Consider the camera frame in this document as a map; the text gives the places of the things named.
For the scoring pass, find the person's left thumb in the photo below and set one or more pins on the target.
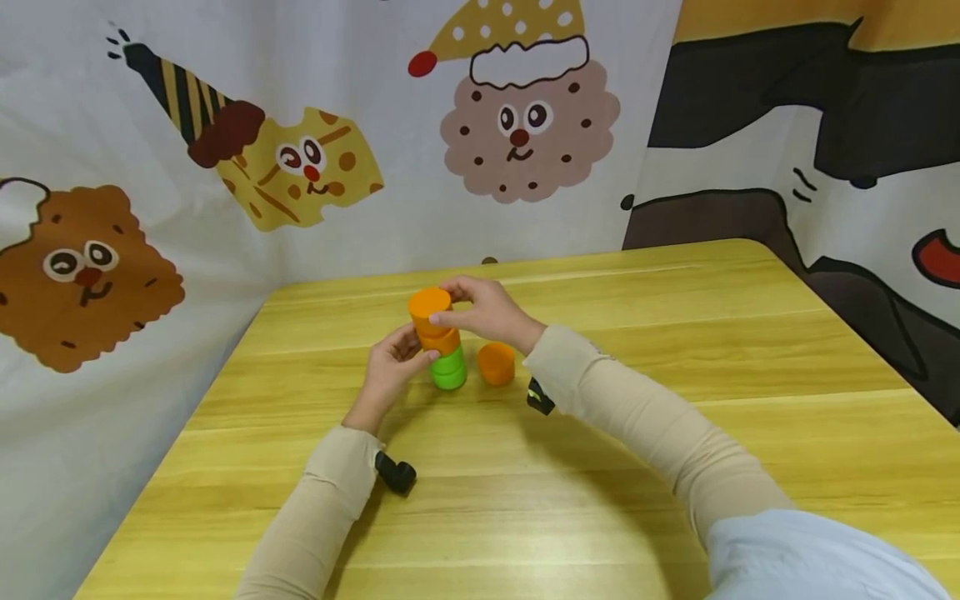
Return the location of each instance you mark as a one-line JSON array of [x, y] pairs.
[[422, 361]]

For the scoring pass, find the person's left index finger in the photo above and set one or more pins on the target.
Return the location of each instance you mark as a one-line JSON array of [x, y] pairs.
[[402, 337]]

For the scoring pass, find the black wrist band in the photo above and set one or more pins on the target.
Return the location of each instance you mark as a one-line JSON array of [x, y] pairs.
[[396, 474], [540, 397]]

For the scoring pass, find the person's left hand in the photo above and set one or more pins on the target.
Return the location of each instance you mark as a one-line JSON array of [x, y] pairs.
[[384, 377]]

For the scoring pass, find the person's right forearm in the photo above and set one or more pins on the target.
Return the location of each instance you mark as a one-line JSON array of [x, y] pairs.
[[652, 421]]

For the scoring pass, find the orange plastic cup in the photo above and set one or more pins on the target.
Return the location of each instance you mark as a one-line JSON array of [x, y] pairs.
[[442, 342], [496, 364], [427, 305]]

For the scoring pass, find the person's right index finger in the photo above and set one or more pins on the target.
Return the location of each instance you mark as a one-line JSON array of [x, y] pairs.
[[462, 287]]

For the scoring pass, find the person's left forearm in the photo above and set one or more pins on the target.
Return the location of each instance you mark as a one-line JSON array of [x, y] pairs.
[[313, 521]]

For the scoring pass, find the person's body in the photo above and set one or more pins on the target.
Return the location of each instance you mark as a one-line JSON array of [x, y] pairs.
[[817, 560]]

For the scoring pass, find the person's right thumb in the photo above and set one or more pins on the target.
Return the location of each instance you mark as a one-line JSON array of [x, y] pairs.
[[450, 317]]

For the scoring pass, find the person's right hand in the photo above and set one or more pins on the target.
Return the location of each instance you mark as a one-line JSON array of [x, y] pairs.
[[496, 313]]

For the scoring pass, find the green plastic cup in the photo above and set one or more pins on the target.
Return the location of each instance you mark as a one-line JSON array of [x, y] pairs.
[[452, 362], [450, 382]]

